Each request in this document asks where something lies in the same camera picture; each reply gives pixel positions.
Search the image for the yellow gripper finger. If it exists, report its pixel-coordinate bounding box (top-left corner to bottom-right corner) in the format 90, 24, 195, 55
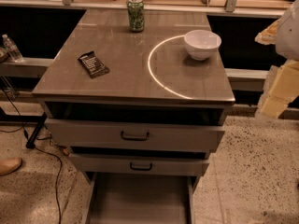
255, 19, 280, 45
258, 60, 299, 119

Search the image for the green soda can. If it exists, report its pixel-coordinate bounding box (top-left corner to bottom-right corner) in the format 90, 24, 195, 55
127, 0, 145, 32

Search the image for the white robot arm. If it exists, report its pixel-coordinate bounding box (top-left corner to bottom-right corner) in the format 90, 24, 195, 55
255, 0, 299, 119

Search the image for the grey drawer cabinet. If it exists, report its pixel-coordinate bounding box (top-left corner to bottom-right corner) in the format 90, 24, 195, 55
31, 8, 236, 224

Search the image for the open bottom drawer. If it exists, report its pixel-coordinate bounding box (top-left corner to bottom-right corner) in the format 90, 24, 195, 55
81, 173, 195, 224

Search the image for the white ceramic bowl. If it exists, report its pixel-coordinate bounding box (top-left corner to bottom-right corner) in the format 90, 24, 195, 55
184, 30, 221, 61

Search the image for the black snack bar wrapper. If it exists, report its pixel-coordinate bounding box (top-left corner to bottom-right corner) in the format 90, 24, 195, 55
78, 51, 109, 78

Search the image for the clear plastic water bottle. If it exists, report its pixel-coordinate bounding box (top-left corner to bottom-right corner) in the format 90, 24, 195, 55
2, 35, 23, 63

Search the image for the black table leg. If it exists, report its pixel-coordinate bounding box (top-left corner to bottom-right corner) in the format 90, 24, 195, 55
26, 114, 47, 149

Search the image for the tan shoe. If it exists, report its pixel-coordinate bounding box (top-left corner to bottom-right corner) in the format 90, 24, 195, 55
0, 158, 22, 176

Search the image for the top drawer with handle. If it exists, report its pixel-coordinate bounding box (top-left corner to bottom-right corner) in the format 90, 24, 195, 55
46, 119, 224, 152

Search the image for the drawer with handle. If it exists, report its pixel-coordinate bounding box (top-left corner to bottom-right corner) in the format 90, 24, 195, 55
46, 119, 224, 152
69, 154, 209, 176

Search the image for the middle drawer with handle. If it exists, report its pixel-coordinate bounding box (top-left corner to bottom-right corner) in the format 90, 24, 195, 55
69, 154, 209, 176

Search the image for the black floor cable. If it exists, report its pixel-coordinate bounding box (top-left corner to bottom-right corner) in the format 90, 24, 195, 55
0, 87, 64, 224

